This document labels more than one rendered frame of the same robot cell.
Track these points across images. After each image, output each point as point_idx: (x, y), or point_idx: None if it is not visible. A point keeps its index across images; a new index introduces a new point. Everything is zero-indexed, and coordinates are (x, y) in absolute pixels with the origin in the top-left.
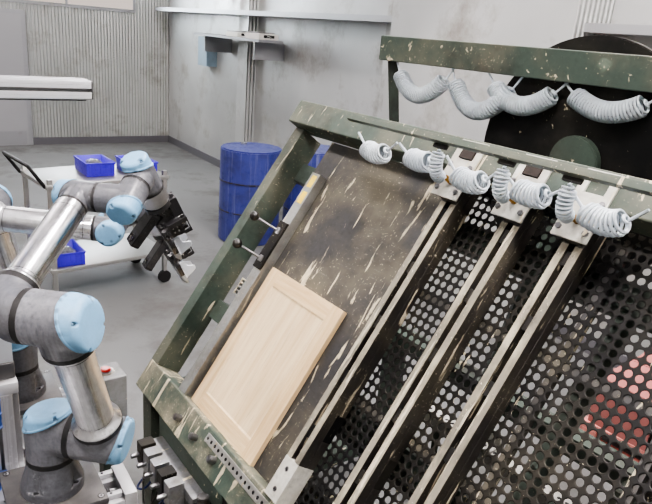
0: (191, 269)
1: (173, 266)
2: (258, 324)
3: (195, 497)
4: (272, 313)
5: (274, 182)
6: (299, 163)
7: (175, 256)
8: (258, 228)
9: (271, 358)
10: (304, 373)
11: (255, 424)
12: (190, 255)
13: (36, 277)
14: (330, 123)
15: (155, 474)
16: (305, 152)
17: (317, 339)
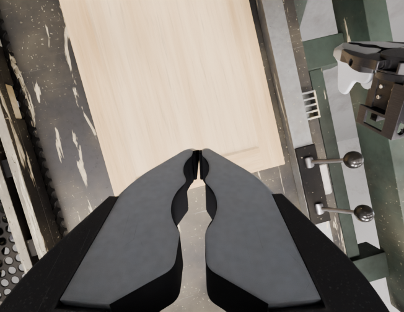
0: (342, 81)
1: (390, 46)
2: (228, 96)
3: None
4: (220, 123)
5: (403, 244)
6: (394, 276)
7: (150, 169)
8: (375, 173)
9: (162, 85)
10: (93, 115)
11: (97, 12)
12: (359, 109)
13: None
14: None
15: None
16: (398, 293)
17: (118, 156)
